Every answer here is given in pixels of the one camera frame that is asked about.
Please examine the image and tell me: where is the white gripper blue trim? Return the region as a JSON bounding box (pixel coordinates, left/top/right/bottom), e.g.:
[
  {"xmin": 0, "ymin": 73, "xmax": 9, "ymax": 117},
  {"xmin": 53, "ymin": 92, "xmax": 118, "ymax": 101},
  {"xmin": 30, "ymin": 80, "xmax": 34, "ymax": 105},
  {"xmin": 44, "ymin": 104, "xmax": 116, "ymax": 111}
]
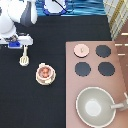
[{"xmin": 0, "ymin": 35, "xmax": 33, "ymax": 47}]

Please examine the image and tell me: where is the cream slotted spatula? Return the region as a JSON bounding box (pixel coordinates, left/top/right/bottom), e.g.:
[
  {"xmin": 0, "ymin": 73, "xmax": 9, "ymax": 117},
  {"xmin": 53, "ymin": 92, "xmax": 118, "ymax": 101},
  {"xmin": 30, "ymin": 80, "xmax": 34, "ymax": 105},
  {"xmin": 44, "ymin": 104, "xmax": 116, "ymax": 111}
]
[{"xmin": 19, "ymin": 46, "xmax": 29, "ymax": 66}]

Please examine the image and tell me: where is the small pot with red contents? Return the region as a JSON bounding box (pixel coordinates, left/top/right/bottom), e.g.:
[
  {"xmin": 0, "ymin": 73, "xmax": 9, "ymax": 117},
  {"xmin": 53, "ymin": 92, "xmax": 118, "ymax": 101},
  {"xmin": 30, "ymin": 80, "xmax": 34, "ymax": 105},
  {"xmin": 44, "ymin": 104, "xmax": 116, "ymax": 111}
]
[{"xmin": 36, "ymin": 63, "xmax": 54, "ymax": 85}]

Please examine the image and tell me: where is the pink round pot lid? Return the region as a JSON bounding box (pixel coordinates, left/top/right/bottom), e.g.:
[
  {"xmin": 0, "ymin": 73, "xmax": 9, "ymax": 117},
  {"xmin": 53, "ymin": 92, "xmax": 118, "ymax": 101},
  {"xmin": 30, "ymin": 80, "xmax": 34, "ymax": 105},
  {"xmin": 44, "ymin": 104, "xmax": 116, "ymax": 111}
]
[{"xmin": 74, "ymin": 44, "xmax": 89, "ymax": 57}]

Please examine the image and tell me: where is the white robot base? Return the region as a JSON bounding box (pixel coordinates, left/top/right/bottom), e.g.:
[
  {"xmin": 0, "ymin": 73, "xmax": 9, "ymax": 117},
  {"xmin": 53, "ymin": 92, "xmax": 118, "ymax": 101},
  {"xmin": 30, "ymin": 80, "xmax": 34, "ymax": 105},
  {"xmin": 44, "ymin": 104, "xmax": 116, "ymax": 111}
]
[{"xmin": 44, "ymin": 0, "xmax": 66, "ymax": 15}]

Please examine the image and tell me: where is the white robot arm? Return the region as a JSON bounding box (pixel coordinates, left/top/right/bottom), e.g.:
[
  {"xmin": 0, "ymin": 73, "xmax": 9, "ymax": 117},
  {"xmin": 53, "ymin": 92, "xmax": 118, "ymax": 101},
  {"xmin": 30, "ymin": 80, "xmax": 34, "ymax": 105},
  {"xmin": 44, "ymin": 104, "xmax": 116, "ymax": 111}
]
[{"xmin": 0, "ymin": 0, "xmax": 38, "ymax": 48}]

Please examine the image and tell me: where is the beige round plate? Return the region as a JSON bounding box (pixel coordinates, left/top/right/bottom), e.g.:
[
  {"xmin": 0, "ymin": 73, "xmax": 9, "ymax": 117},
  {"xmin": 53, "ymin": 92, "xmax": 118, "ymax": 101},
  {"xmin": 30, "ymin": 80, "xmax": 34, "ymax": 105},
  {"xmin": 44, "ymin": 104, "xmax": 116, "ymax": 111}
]
[{"xmin": 36, "ymin": 67, "xmax": 56, "ymax": 85}]

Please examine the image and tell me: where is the black table mat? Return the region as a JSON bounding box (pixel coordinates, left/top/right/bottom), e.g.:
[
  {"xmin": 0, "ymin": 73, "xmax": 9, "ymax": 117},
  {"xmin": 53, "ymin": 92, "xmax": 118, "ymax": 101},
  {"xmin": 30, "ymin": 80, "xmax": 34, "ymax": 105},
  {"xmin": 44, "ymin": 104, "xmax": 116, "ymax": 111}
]
[{"xmin": 0, "ymin": 15, "xmax": 110, "ymax": 128}]

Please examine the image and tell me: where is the pink stove countertop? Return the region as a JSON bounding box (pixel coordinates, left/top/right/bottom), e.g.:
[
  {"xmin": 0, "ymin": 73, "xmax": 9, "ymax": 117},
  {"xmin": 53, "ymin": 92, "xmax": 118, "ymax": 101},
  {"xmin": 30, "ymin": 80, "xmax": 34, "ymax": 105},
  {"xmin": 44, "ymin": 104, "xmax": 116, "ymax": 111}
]
[{"xmin": 66, "ymin": 41, "xmax": 128, "ymax": 128}]

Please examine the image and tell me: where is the large grey mixing bowl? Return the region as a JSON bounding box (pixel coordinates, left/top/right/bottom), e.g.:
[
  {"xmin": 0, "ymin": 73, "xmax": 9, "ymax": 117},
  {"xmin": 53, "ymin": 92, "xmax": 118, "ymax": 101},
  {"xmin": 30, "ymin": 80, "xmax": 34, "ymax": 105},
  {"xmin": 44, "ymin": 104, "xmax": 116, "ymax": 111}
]
[{"xmin": 75, "ymin": 86, "xmax": 128, "ymax": 128}]

